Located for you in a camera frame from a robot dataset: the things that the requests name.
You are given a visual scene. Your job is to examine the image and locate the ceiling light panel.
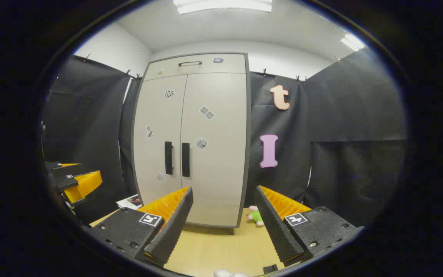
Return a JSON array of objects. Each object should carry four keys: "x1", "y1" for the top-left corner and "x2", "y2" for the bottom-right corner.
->
[
  {"x1": 173, "y1": 0, "x2": 273, "y2": 15},
  {"x1": 341, "y1": 34, "x2": 365, "y2": 52}
]

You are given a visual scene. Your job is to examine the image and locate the pink green plush toy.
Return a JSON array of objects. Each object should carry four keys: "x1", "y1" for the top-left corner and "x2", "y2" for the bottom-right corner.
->
[{"x1": 248, "y1": 206, "x2": 265, "y2": 227}]

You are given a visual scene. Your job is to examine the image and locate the grey double-door shoe cabinet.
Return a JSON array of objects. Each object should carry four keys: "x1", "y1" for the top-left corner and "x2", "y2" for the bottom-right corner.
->
[{"x1": 131, "y1": 52, "x2": 252, "y2": 234}]

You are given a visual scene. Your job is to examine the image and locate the black backdrop cloth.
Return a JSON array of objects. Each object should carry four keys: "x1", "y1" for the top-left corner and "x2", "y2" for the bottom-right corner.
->
[{"x1": 42, "y1": 48, "x2": 408, "y2": 231}]

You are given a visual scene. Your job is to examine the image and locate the grey cabinet drawer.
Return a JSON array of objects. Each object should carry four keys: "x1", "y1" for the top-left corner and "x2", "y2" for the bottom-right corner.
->
[{"x1": 143, "y1": 54, "x2": 247, "y2": 81}]

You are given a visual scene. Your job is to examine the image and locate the printed photo booklet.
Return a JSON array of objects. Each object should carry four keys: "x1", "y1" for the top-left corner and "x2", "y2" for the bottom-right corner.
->
[{"x1": 117, "y1": 194, "x2": 143, "y2": 210}]

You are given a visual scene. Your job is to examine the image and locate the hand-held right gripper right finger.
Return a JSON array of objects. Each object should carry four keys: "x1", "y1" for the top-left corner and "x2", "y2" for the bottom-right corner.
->
[{"x1": 253, "y1": 185, "x2": 365, "y2": 268}]

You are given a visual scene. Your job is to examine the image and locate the white rounded object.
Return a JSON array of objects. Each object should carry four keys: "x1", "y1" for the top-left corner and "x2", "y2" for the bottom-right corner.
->
[{"x1": 214, "y1": 269, "x2": 250, "y2": 277}]

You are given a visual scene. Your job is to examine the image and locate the shoe cabinet door square stickers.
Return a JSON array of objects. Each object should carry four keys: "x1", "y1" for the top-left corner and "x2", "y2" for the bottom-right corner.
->
[{"x1": 180, "y1": 72, "x2": 248, "y2": 227}]

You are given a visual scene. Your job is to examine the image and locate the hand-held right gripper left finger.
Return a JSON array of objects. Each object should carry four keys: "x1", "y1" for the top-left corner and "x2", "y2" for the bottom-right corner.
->
[{"x1": 89, "y1": 187, "x2": 194, "y2": 268}]

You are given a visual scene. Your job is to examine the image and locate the shoe cabinet door checkered sticker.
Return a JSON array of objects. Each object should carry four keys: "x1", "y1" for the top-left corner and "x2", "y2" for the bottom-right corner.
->
[{"x1": 132, "y1": 75, "x2": 188, "y2": 210}]

